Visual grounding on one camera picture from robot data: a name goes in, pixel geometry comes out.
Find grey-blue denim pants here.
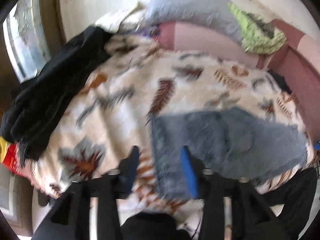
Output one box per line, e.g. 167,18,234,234
150,107,307,199

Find black clothing pile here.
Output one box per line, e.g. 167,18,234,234
1,25,113,166

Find cream leaf-print fleece blanket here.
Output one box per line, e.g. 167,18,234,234
15,33,316,230

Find red yellow bag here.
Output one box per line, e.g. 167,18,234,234
0,137,27,178

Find black garment at sofa corner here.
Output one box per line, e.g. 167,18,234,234
267,69,292,95

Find green white patterned cloth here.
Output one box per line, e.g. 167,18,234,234
228,2,287,55

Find white cloth behind sofa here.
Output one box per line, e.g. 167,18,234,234
94,2,146,34

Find grey quilted pillow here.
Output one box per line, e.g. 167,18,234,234
145,0,242,44

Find window with frame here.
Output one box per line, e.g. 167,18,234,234
3,0,52,83

